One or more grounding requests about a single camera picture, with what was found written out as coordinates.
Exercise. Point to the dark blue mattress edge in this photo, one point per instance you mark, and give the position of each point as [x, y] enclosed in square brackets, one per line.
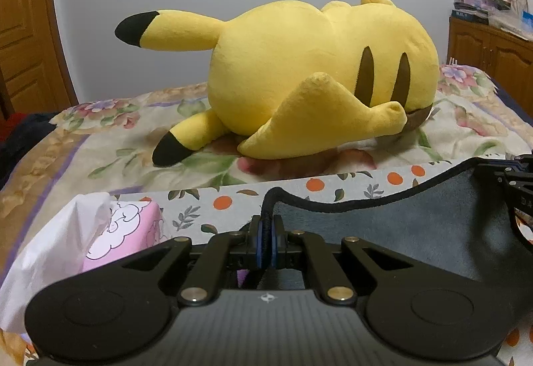
[514, 97]

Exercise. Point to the wooden cabinet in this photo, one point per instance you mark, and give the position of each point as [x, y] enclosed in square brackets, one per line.
[487, 45]

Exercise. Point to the stack of books and papers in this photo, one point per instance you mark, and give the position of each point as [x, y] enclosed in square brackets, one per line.
[483, 1]

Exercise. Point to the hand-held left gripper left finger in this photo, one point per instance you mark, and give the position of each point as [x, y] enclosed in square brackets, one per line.
[260, 242]

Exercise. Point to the wooden door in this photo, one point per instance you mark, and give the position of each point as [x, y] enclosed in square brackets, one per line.
[25, 16]

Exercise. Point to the yellow plush toy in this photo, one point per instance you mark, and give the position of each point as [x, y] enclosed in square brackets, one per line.
[287, 58]

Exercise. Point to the orange fruit print towel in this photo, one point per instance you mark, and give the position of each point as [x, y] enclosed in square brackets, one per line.
[416, 216]

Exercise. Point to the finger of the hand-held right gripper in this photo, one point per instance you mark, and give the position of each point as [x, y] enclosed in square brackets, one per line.
[491, 166]

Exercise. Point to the pink tissue pack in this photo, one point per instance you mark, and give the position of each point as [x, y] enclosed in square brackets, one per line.
[133, 232]

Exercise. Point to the dark red and blue cloth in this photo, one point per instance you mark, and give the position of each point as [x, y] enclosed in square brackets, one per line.
[25, 137]

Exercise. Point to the floral bedsheet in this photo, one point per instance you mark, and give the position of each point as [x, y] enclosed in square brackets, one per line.
[104, 141]

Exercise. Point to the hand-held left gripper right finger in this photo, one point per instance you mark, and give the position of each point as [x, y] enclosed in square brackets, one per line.
[276, 242]

